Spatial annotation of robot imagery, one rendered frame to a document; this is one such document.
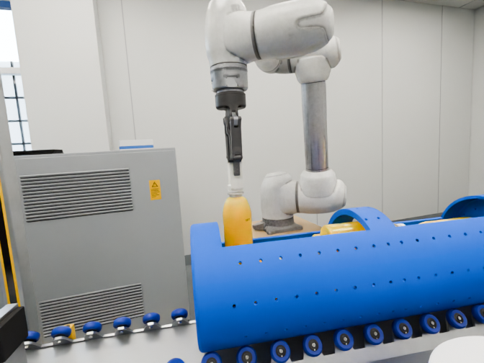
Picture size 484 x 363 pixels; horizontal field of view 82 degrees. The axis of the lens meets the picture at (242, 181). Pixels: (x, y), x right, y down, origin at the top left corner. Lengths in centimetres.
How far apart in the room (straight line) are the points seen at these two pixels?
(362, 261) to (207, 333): 35
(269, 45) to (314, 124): 61
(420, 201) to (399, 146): 101
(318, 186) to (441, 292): 64
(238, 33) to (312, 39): 16
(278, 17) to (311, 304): 59
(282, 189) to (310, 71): 51
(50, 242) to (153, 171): 81
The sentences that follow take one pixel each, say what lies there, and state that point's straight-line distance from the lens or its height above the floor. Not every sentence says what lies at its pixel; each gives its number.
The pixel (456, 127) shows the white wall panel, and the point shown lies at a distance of 590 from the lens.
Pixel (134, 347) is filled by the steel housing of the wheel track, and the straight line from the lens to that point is 86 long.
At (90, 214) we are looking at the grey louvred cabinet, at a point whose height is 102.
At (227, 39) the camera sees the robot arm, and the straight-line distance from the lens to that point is 69.
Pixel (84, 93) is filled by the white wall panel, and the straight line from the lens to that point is 320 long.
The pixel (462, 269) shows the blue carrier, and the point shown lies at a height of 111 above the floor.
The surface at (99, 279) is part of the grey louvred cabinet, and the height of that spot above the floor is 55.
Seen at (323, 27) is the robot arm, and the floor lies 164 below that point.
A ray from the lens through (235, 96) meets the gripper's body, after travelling 68.
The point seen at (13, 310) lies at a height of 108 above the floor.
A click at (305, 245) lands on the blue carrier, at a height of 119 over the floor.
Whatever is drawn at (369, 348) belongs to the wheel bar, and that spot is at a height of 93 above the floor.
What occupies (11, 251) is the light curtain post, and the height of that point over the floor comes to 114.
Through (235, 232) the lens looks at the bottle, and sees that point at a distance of 70.
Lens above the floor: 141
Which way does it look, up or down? 7 degrees down
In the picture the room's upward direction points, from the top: 3 degrees counter-clockwise
